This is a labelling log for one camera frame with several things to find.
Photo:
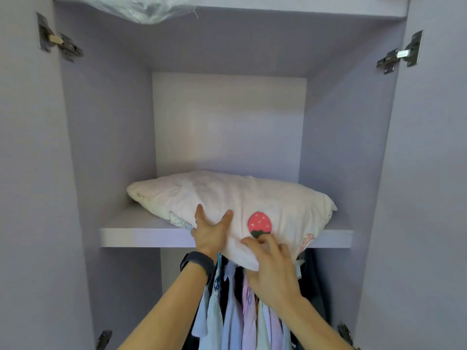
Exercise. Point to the person's right hand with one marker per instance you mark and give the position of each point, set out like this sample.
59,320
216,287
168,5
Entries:
273,271

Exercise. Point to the person's left hand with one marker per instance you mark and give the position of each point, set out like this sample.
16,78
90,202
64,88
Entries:
208,238

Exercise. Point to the person's left thumb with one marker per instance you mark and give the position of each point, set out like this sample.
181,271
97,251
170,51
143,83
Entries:
225,220

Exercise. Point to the person's right fingers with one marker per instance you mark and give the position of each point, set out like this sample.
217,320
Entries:
261,242

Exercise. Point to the white strawberry print pillow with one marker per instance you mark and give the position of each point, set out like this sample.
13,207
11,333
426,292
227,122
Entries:
233,196

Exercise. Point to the person's right forearm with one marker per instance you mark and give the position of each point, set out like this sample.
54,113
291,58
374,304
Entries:
313,326

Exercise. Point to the person's left forearm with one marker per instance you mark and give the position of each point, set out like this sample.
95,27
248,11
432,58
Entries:
171,309

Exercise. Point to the black wristband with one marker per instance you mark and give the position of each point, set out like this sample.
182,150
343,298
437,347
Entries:
199,261

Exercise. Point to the row of hanging clothes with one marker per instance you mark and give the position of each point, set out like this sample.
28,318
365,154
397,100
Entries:
233,317

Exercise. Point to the lilac wardrobe shelf board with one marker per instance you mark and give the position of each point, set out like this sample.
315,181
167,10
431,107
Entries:
146,235

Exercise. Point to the lilac wardrobe body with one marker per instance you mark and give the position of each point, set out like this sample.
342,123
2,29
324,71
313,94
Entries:
226,120

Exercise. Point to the metal door hinge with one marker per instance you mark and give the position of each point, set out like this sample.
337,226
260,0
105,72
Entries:
62,43
344,334
104,339
401,54

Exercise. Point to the lilac wardrobe door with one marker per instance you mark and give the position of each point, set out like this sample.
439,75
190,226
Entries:
33,185
427,200

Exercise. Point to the clear plastic bag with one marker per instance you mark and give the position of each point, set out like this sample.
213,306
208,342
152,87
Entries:
138,7

